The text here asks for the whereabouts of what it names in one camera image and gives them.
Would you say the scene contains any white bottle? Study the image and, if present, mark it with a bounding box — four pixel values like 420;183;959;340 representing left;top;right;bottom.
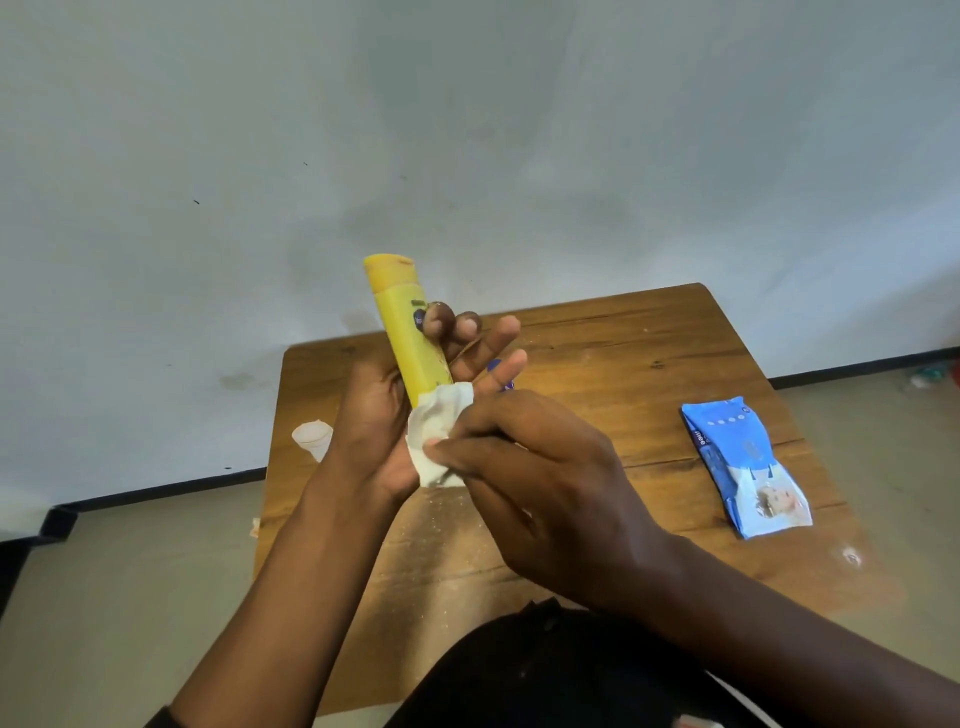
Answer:
290;419;335;464

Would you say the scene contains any blue wet wipes pack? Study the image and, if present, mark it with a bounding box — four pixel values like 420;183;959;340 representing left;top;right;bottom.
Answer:
680;396;814;541

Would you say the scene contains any black floor block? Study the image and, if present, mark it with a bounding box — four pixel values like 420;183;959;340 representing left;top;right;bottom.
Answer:
37;506;80;543

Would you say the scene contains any person's right forearm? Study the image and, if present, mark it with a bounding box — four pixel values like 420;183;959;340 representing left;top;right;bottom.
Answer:
622;532;960;728

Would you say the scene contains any person's left forearm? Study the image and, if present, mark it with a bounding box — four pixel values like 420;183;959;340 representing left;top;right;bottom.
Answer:
168;487;406;728

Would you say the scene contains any person's black clothing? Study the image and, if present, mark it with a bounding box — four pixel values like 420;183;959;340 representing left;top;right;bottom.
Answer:
146;598;774;728

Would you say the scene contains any person's left hand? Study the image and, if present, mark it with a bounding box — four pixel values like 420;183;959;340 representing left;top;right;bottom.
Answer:
318;301;530;519

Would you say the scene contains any yellow bottle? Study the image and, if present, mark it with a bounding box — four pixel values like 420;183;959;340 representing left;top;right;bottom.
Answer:
362;253;455;410

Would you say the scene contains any person's right hand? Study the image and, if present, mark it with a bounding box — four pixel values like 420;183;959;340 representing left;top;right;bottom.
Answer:
423;389;676;613

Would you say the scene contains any wooden table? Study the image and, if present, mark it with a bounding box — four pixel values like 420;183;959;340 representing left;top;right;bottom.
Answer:
253;282;901;718

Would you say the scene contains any white wipe cloth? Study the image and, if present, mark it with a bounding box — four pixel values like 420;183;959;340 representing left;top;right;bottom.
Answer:
405;381;475;489

